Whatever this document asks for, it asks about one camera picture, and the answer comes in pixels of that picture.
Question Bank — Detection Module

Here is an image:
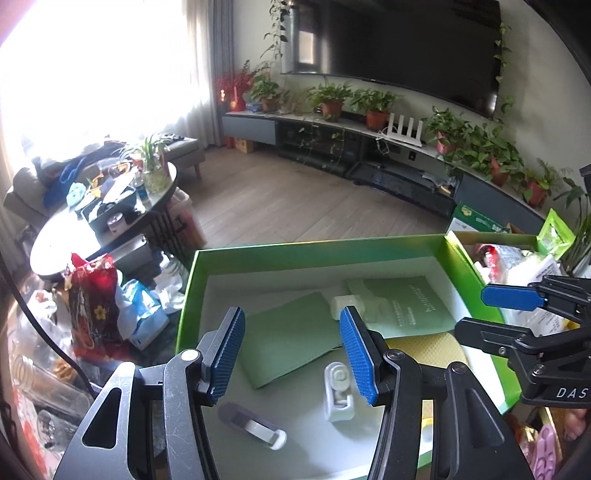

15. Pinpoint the green tray right box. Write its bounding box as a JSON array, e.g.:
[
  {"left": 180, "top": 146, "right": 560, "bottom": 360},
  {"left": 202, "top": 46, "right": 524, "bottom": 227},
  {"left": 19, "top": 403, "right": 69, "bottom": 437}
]
[{"left": 448, "top": 231, "right": 574, "bottom": 336}]

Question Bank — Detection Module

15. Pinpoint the round dark coffee table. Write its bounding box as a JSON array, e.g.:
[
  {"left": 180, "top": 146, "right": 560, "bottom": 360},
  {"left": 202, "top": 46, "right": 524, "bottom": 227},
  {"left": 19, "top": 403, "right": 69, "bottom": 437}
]
[{"left": 30, "top": 163, "right": 182, "bottom": 280}]

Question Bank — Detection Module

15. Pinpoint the grey tv cabinet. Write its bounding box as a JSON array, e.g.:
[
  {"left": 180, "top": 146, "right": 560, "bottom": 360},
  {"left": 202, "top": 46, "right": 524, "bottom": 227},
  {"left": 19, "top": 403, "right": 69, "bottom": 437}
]
[{"left": 222, "top": 111, "right": 545, "bottom": 234}]

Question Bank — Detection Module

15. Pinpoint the blue white tissue pack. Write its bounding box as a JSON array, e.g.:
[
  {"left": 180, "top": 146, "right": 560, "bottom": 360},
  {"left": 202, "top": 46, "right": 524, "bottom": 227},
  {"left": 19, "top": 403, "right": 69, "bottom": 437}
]
[{"left": 122, "top": 279, "right": 169, "bottom": 351}]

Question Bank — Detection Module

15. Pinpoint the white wipes pack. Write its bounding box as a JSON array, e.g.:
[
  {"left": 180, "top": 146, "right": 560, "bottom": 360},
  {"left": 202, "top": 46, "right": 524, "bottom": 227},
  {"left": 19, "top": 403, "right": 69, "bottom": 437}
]
[{"left": 489, "top": 244, "right": 574, "bottom": 335}]

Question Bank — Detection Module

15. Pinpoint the green tray box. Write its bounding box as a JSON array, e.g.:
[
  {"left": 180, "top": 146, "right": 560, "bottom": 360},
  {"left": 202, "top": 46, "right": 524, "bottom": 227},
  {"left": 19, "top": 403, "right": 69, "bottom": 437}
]
[
  {"left": 176, "top": 234, "right": 502, "bottom": 479},
  {"left": 448, "top": 231, "right": 574, "bottom": 336}
]

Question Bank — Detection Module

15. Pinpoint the grey white adhesive hook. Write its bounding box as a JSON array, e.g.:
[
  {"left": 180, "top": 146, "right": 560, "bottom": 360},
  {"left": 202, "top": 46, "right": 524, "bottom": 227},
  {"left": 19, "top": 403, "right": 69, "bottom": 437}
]
[{"left": 217, "top": 402, "right": 287, "bottom": 451}]

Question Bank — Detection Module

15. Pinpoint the grey footstool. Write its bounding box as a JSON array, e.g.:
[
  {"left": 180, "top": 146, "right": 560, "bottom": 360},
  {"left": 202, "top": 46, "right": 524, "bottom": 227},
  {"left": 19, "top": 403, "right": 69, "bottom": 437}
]
[{"left": 162, "top": 135, "right": 205, "bottom": 180}]

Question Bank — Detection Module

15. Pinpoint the yellow round silicone mat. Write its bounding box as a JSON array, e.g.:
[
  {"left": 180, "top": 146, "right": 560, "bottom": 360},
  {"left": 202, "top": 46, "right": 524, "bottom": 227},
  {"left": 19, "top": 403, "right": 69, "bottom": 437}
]
[{"left": 386, "top": 333, "right": 467, "bottom": 368}]

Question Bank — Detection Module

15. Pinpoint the black camera cable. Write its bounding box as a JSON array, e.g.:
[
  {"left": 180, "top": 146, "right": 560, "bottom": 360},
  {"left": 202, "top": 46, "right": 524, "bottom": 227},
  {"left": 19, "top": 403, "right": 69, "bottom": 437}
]
[{"left": 0, "top": 250, "right": 100, "bottom": 398}]

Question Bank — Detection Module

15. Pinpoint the person right hand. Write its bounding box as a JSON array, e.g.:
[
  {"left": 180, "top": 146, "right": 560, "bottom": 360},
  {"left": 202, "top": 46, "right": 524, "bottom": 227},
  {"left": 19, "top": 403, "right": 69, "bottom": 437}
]
[{"left": 564, "top": 409, "right": 588, "bottom": 441}]

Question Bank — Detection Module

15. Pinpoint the green cloth pad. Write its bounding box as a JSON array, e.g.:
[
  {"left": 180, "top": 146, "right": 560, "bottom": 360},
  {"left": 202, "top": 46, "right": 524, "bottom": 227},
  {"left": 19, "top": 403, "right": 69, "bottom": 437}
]
[{"left": 239, "top": 292, "right": 342, "bottom": 389}]

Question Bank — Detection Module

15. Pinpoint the grey sofa with clothes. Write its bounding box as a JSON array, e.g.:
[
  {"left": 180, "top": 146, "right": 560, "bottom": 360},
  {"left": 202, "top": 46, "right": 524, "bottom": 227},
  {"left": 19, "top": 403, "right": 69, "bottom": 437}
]
[{"left": 3, "top": 139, "right": 125, "bottom": 229}]

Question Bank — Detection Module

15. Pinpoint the green snack pouch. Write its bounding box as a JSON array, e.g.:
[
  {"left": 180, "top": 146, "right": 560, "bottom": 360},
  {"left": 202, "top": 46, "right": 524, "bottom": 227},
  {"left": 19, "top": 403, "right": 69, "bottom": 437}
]
[{"left": 536, "top": 208, "right": 575, "bottom": 260}]

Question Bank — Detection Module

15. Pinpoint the large black television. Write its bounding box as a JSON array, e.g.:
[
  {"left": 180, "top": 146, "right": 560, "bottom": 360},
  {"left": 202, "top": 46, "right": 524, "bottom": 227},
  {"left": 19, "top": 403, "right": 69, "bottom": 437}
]
[{"left": 280, "top": 0, "right": 502, "bottom": 118}]

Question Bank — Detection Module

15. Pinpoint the small clear bottle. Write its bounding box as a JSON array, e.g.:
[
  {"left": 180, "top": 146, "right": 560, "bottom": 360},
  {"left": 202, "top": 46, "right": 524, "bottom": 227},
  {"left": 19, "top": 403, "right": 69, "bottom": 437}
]
[{"left": 329, "top": 295, "right": 381, "bottom": 323}]

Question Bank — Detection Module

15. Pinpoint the pink hair clip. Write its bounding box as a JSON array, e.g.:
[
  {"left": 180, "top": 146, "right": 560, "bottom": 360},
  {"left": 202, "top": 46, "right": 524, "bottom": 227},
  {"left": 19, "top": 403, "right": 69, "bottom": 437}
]
[{"left": 530, "top": 424, "right": 558, "bottom": 480}]

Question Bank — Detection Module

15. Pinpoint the white wifi router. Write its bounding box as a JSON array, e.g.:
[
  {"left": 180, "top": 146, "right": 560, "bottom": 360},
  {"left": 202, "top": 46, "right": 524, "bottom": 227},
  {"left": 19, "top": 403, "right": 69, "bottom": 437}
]
[{"left": 386, "top": 113, "right": 424, "bottom": 148}]

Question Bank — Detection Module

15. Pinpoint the green facial mask sachet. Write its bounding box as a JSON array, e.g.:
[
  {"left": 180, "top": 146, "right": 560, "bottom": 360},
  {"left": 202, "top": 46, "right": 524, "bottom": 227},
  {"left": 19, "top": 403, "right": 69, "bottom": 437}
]
[{"left": 346, "top": 276, "right": 456, "bottom": 339}]

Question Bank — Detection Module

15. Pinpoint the red snack bag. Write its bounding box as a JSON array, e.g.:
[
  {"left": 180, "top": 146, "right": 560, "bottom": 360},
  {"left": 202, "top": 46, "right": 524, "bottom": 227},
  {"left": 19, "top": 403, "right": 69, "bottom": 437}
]
[{"left": 66, "top": 253, "right": 126, "bottom": 360}]

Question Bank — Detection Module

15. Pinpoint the green tray left box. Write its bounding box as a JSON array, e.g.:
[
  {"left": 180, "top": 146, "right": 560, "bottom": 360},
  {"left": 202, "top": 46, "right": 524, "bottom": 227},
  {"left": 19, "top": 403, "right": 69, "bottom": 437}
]
[{"left": 176, "top": 234, "right": 502, "bottom": 479}]

